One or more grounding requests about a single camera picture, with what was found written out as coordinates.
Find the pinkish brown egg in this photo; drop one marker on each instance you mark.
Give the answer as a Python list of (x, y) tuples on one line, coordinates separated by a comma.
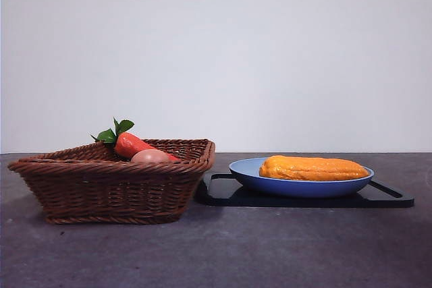
[(148, 157)]

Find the orange carrot with green leaves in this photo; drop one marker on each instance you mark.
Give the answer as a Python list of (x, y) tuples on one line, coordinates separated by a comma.
[(130, 144)]

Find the black rectangular tray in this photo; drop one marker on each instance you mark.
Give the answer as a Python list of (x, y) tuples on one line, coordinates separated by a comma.
[(219, 197)]

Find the brown wicker basket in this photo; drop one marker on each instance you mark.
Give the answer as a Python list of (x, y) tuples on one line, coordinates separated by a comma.
[(108, 190)]

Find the yellow corn cob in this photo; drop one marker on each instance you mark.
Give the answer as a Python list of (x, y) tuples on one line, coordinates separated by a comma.
[(314, 168)]

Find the blue round plate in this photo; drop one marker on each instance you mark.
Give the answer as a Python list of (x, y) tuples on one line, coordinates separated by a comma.
[(297, 187)]

